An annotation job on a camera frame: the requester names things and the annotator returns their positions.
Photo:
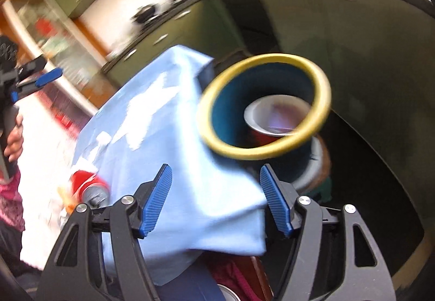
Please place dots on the pink patterned clothing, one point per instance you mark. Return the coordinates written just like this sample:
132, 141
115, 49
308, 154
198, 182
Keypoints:
12, 199

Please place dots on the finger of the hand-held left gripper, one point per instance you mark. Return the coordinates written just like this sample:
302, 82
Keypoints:
34, 66
47, 78

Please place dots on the yellow rimmed bin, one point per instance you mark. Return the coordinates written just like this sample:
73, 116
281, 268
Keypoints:
231, 97

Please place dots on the maroon cloth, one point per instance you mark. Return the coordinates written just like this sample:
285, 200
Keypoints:
231, 273

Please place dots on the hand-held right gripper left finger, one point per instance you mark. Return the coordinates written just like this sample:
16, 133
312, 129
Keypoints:
158, 200

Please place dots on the green base cabinet with drawers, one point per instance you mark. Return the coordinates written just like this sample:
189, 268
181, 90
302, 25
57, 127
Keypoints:
204, 29

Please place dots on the white and brown round object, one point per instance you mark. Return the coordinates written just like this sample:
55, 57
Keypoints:
319, 161

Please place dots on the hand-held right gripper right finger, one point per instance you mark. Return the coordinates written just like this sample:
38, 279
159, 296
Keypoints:
275, 200

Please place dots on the dark green base cabinet run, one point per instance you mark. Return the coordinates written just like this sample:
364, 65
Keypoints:
356, 66

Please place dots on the red and white paper cup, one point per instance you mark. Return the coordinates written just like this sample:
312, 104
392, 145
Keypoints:
258, 110

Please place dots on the glass sliding door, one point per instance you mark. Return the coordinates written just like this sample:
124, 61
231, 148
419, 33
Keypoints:
51, 25

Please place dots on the red drink can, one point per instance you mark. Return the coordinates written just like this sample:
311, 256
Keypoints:
86, 183

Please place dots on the person's left hand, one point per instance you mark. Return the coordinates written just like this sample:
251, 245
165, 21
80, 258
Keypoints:
14, 141

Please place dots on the black wok with lid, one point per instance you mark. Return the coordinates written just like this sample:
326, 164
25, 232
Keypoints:
145, 13

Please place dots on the blue star print tablecloth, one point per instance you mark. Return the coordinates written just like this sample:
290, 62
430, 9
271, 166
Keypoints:
170, 124

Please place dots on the orange foam net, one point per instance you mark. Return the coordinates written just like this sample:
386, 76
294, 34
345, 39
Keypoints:
68, 204

